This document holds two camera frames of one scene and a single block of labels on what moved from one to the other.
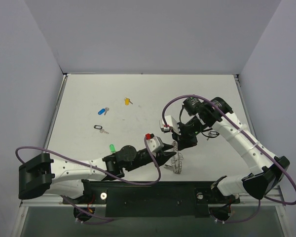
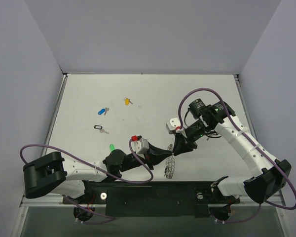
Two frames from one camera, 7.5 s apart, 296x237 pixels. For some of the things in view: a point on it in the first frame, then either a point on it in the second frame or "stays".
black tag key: (98, 127) stays
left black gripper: (157, 153) stays
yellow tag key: (127, 101) stays
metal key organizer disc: (176, 161) to (170, 163)
